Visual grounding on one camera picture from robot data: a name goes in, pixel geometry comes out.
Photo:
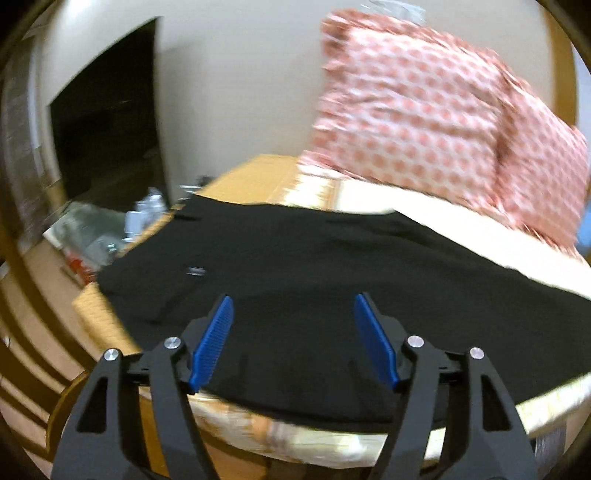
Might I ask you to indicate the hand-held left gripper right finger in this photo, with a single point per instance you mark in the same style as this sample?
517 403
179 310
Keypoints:
375 344

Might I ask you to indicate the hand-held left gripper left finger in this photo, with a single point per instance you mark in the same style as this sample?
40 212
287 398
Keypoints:
213 344

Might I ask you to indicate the black pants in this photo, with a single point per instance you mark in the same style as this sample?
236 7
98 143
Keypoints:
323 286

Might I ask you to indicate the clear plastic bottles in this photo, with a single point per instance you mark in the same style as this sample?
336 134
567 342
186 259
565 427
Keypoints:
145 210

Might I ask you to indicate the pink patterned pillow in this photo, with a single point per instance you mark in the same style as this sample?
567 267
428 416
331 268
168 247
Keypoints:
406 97
540 170

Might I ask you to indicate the black television screen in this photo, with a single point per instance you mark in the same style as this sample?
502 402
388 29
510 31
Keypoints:
108 110

